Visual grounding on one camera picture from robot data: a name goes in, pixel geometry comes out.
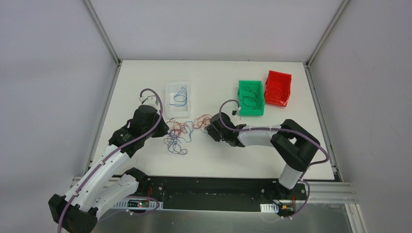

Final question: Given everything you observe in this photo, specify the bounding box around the coloured wire bundle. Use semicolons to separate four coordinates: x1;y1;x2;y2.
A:
163;114;213;156

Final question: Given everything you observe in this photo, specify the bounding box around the clear plastic bin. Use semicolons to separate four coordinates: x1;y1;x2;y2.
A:
164;82;190;119

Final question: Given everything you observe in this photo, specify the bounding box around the red plastic bin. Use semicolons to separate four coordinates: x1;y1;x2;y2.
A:
264;70;292;107

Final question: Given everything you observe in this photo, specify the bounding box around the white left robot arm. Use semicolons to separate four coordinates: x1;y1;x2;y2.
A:
48;103;169;233

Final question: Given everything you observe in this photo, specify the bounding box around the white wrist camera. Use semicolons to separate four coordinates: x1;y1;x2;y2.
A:
138;95;160;110
231;107;241;125

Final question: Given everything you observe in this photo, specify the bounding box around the orange wire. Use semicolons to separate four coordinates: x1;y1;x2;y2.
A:
269;82;288;104

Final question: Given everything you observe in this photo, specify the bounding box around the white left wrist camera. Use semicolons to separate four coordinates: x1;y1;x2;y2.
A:
138;95;160;110

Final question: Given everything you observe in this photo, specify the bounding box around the blue wire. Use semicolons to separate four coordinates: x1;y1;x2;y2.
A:
169;86;189;107

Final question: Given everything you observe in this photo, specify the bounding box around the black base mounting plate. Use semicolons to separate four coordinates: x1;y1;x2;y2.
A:
126;168;307;213

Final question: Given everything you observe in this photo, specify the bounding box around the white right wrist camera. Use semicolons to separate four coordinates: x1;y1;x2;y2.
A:
231;107;241;125

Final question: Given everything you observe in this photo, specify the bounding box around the green plastic bin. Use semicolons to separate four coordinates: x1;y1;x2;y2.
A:
238;80;265;117

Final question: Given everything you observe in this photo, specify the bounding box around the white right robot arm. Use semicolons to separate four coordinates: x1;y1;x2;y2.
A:
205;113;321;199

